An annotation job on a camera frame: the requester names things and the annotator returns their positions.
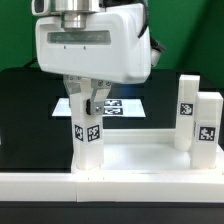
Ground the white marker sheet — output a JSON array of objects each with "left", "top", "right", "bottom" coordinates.
[{"left": 52, "top": 98, "right": 145, "bottom": 118}]

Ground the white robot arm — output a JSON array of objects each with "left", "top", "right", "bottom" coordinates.
[{"left": 31, "top": 0, "right": 166, "bottom": 115}]

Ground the white desk top tray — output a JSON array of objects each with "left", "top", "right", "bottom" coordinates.
[{"left": 71, "top": 129, "right": 224, "bottom": 174}]

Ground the white front fence bar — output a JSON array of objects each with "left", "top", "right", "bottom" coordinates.
[{"left": 0, "top": 173, "right": 224, "bottom": 203}]

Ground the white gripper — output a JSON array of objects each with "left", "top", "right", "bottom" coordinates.
[{"left": 35, "top": 3, "right": 151, "bottom": 116}]

